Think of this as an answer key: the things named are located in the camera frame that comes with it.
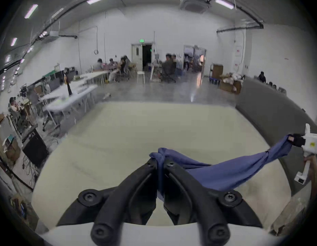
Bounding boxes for dark blue garment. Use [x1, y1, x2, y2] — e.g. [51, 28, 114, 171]
[149, 135, 293, 202]

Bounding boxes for grey padded headboard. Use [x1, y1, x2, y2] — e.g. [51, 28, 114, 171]
[235, 77, 317, 197]

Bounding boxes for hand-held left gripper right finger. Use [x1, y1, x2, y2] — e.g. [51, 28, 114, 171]
[162, 158, 263, 246]

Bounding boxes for row of white tables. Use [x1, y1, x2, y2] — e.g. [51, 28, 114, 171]
[42, 70, 111, 129]

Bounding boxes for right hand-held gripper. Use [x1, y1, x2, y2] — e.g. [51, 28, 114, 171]
[287, 123, 317, 185]

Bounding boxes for group of people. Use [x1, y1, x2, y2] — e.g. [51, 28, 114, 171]
[94, 55, 132, 83]

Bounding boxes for person's right hand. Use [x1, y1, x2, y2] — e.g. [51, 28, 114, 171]
[304, 155, 317, 180]

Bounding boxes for black box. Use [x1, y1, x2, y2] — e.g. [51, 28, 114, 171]
[22, 130, 49, 167]

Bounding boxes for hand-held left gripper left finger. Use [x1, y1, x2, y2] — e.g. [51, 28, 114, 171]
[56, 157, 159, 246]

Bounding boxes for pile of cartons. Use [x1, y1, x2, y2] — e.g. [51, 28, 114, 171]
[219, 73, 243, 95]

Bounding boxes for bed with pale green sheet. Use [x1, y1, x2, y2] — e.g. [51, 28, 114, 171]
[31, 101, 292, 231]

